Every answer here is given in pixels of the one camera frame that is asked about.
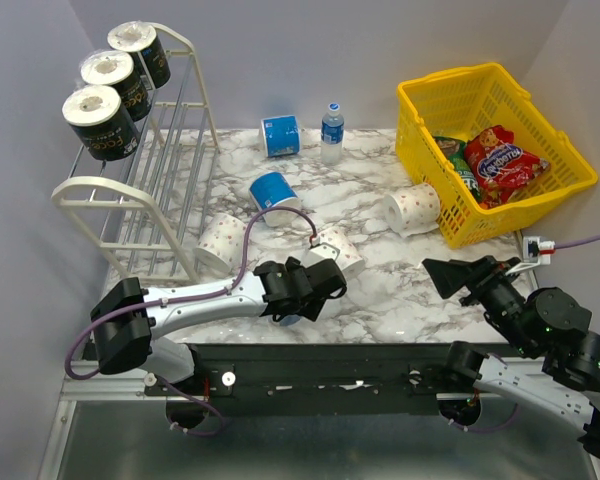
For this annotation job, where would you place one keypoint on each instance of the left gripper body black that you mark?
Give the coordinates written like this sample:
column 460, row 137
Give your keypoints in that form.
column 311, row 310

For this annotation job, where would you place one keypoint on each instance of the floral roll near shelf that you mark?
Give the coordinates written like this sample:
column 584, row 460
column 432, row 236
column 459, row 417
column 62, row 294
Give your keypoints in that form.
column 220, row 246

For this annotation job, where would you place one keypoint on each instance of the yellow plastic shopping basket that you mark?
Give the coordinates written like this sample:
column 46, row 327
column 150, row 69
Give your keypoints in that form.
column 462, row 102

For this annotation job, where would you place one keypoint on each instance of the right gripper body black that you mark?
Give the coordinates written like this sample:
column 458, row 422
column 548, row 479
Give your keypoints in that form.
column 496, row 293

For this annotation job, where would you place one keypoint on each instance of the red snack bag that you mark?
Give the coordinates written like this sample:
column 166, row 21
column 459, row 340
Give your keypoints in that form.
column 502, row 168

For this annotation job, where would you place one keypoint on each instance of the green snack bag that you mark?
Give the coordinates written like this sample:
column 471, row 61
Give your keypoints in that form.
column 453, row 150

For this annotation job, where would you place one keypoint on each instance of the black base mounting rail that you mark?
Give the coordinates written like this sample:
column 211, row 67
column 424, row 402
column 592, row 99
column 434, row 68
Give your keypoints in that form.
column 230, row 380

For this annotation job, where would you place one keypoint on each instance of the blue sea monsters roll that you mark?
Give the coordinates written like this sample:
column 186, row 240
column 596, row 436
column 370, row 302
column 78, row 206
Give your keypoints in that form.
column 290, row 320

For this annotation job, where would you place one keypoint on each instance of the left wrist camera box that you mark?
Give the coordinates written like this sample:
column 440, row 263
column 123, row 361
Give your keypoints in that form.
column 325, row 249

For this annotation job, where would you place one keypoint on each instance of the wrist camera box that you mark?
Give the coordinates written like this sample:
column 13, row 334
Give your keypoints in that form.
column 325, row 249
column 537, row 251

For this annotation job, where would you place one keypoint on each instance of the white metal shelf rack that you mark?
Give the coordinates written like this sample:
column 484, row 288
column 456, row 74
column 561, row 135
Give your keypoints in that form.
column 145, row 212

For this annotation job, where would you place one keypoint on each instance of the clear water bottle blue label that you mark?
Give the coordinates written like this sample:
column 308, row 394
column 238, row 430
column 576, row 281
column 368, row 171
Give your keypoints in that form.
column 332, row 131

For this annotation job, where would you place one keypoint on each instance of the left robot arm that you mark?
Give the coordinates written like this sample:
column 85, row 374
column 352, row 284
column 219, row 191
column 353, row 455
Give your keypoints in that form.
column 132, row 322

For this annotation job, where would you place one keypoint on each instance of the black roll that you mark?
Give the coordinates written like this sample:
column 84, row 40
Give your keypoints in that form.
column 117, row 69
column 140, row 52
column 101, row 121

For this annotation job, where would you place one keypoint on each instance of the floral roll in centre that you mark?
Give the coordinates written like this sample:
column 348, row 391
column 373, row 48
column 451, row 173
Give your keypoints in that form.
column 350, row 261

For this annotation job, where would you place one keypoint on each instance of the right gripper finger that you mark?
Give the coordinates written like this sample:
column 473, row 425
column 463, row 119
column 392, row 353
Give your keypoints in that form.
column 450, row 276
column 489, row 264

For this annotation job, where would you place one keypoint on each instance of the floral roll near basket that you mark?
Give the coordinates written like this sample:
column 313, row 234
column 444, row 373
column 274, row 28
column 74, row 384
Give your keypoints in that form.
column 413, row 210

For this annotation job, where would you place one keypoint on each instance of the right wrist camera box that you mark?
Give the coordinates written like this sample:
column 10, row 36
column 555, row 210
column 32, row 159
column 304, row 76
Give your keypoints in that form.
column 537, row 251

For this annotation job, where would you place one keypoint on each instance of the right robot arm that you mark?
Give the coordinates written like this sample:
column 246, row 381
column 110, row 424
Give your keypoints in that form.
column 548, row 324

